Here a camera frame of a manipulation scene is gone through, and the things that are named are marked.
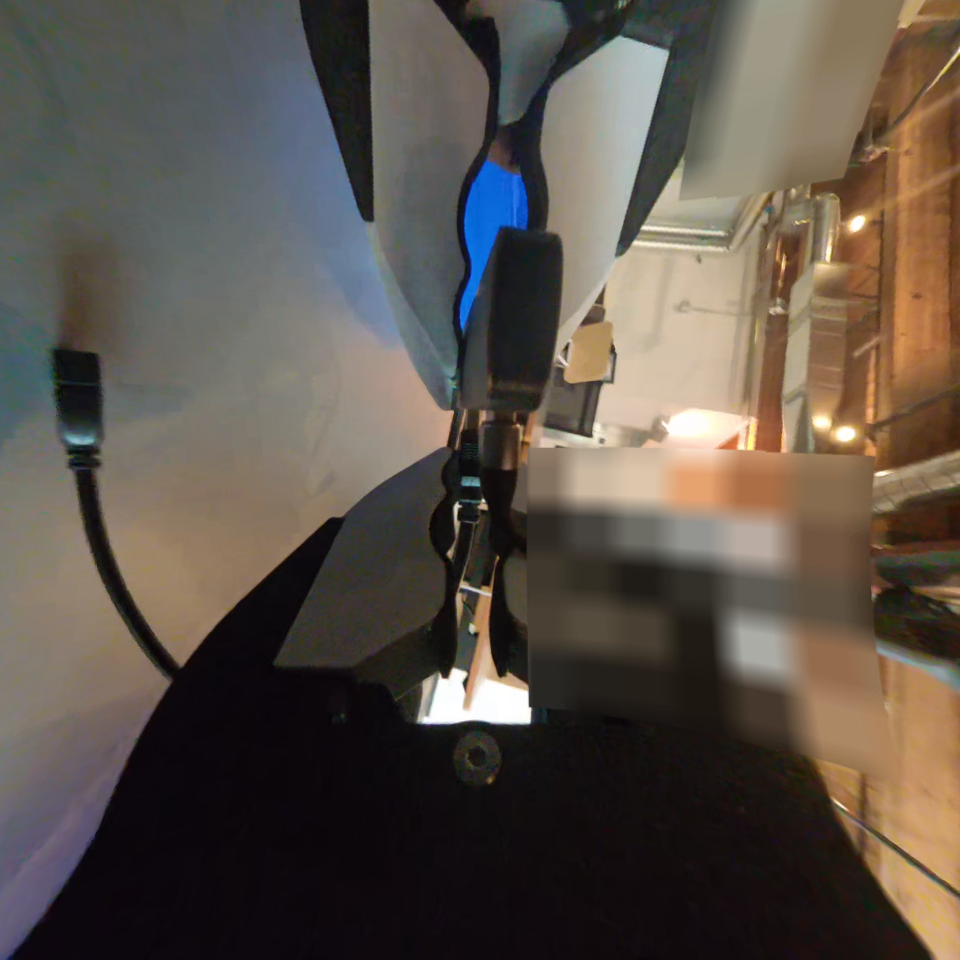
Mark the large metal ventilation duct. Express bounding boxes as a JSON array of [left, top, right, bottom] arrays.
[[630, 186, 844, 454]]

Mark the black usb hub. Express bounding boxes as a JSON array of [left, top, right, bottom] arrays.
[[453, 227, 568, 417]]

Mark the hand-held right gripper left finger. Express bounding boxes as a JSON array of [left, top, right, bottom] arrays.
[[275, 446, 460, 700]]

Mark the wooden board on stand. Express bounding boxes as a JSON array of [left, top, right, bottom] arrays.
[[561, 318, 618, 388]]

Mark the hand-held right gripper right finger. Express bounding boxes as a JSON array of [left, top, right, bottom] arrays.
[[491, 447, 532, 679]]

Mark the black usb hub cable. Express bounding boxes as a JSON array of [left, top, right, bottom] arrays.
[[51, 347, 184, 679]]

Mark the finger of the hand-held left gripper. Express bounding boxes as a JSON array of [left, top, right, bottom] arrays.
[[515, 27, 672, 342], [368, 0, 501, 411]]

